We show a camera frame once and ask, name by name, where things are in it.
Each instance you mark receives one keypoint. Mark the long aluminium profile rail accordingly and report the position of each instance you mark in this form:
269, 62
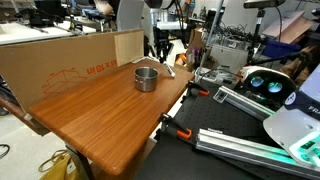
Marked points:
233, 145

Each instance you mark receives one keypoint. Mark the short aluminium profile rail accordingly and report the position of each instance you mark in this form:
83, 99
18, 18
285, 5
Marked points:
240, 100

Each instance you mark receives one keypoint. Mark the black lab equipment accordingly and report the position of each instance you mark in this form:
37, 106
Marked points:
43, 13

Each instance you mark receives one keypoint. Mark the grey equipment box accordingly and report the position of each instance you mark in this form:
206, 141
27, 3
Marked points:
230, 58

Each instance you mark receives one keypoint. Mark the white electronics box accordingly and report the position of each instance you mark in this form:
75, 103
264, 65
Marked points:
213, 75

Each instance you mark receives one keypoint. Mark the black clamp with orange tip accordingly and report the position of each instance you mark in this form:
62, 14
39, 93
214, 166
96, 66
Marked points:
173, 122
196, 87

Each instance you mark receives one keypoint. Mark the small cardboard box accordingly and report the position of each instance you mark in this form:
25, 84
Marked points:
196, 40

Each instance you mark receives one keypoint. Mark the black metal desk leg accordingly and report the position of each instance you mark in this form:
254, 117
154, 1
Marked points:
83, 166

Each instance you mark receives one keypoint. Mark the silver spoon utensil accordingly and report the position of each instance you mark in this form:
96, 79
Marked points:
169, 70

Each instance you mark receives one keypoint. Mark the yellow bag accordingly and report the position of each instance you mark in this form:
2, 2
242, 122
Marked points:
60, 170

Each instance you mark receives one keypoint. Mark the large cardboard box panel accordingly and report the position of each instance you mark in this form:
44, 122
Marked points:
50, 63

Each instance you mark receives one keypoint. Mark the black camera stand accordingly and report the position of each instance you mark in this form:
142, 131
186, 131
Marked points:
256, 33

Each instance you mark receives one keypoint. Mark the slanted metal pole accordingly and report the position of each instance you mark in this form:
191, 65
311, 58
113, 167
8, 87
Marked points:
213, 30

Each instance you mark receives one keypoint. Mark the low brown wooden bench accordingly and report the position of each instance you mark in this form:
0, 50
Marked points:
13, 111

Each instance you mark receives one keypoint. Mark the grey panel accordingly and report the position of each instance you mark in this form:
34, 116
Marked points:
130, 15

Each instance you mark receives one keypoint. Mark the wood grain sheet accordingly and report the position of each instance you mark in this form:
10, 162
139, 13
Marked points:
129, 46

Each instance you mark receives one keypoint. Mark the person in brown top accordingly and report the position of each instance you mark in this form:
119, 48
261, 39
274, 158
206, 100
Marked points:
296, 68

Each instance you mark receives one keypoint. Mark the stainless steel cup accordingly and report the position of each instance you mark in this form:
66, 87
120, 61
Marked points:
146, 83

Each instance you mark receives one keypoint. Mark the black perforated breadboard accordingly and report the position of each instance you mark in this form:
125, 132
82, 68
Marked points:
206, 113

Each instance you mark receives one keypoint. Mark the dark bottle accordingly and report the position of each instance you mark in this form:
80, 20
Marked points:
72, 25

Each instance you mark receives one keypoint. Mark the white work table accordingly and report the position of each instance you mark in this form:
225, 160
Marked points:
20, 33

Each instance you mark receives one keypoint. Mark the blue bin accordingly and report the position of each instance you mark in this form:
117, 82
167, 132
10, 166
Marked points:
276, 48

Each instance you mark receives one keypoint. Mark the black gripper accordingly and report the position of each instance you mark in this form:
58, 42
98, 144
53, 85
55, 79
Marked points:
164, 40

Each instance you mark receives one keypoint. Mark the orange object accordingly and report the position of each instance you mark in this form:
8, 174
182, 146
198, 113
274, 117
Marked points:
180, 60

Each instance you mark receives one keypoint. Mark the background person dark shirt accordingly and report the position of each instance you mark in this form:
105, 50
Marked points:
103, 6

